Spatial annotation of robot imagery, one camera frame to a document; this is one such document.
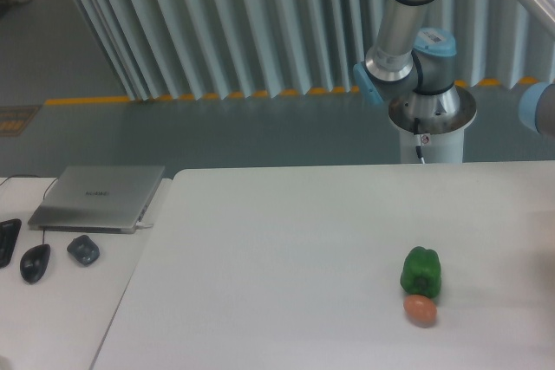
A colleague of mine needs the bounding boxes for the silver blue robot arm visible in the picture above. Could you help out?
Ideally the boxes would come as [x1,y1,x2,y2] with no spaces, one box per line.
[353,0,554,135]

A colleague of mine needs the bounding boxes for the green bell pepper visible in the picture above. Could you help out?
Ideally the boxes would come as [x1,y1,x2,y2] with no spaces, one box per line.
[400,246,441,299]

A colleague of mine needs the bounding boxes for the silver closed laptop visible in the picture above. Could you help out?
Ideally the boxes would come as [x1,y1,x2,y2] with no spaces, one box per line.
[28,166,165,233]

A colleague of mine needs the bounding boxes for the brown egg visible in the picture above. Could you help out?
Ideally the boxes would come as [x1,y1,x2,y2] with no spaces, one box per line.
[403,295,437,327]

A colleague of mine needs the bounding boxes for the dark grey small device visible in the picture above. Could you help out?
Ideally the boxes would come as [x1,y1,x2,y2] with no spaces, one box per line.
[67,235,101,267]

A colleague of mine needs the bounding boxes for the black computer mouse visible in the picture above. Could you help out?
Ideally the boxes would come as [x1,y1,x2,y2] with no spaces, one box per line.
[20,243,51,284]

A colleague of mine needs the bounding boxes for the black keyboard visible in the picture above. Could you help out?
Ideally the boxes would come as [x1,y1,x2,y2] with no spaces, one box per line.
[0,218,22,269]

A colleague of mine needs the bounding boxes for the white robot base cable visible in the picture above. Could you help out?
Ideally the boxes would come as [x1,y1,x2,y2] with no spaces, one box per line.
[411,117,431,166]

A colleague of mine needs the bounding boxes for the white laptop cable plug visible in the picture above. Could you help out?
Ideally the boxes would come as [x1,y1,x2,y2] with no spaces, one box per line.
[136,222,153,230]

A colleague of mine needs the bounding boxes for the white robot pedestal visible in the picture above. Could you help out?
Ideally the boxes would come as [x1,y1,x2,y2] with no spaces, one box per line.
[396,127,465,164]

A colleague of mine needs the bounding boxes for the black mouse cable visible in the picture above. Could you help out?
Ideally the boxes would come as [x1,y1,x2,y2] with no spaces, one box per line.
[0,173,60,246]

